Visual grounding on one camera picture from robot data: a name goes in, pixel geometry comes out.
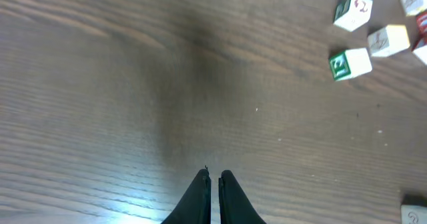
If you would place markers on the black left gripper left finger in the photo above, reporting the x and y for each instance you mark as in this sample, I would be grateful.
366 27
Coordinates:
195 205

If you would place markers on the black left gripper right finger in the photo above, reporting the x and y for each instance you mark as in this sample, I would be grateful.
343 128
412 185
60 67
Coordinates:
235 207

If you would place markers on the green block letter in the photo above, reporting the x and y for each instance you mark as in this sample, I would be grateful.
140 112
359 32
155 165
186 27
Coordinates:
413 209

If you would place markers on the white block letter W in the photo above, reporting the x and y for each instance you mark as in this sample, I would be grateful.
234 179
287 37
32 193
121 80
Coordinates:
350 63

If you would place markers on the white block red circle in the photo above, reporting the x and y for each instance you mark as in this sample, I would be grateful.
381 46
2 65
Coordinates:
352 14

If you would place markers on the yellow top wooden block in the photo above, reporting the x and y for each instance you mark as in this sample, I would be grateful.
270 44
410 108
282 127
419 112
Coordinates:
388 41

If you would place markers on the white block bird drawing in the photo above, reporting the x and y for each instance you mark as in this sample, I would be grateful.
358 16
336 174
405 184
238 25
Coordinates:
420 51

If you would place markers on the tan block letter K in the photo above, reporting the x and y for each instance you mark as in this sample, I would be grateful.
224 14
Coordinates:
421 24

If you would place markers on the tan block top back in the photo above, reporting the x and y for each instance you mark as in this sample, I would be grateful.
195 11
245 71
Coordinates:
413 7

